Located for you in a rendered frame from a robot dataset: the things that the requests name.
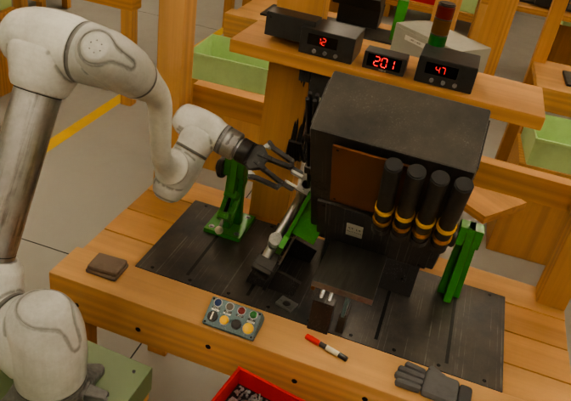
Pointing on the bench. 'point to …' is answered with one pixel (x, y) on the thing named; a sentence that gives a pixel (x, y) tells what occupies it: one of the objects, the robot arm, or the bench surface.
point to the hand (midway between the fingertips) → (298, 182)
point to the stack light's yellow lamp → (440, 28)
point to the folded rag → (107, 267)
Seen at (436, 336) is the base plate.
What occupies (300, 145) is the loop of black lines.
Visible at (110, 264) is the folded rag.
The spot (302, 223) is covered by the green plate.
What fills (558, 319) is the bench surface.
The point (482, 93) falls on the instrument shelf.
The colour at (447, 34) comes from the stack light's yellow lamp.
